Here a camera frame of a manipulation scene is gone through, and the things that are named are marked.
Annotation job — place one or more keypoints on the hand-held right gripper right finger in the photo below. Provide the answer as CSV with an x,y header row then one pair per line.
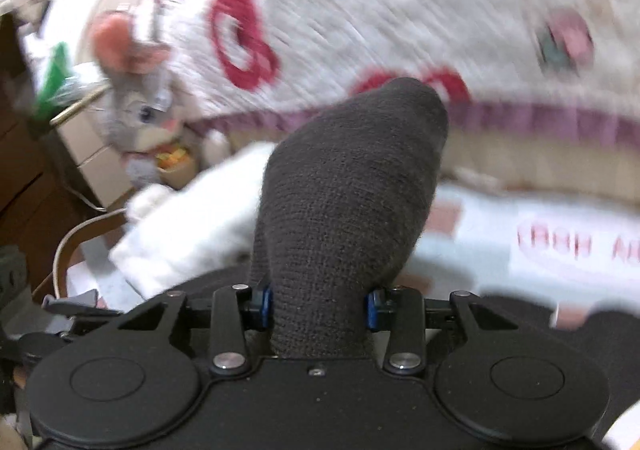
x,y
374,310

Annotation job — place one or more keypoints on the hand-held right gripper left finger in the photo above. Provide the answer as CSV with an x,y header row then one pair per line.
x,y
264,307

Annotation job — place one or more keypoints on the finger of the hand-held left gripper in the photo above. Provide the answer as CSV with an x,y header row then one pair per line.
x,y
70,305

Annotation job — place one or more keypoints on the dark grey knit sweater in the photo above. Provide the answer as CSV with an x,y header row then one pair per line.
x,y
345,200

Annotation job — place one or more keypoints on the dark wooden dresser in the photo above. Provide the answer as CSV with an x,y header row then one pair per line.
x,y
30,210

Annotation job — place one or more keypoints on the white fluffy cloth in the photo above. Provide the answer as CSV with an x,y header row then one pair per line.
x,y
200,230

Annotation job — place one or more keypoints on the checked bedsheet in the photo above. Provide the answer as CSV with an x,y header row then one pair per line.
x,y
475,240

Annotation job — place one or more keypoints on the grey plush rabbit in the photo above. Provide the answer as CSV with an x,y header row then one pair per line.
x,y
135,115

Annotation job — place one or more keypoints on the clear plastic bag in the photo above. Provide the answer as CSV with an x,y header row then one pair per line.
x,y
75,85

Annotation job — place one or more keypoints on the green and white bag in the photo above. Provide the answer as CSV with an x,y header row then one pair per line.
x,y
55,75

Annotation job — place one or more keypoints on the white quilt with red bears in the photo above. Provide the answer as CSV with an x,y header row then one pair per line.
x,y
400,5

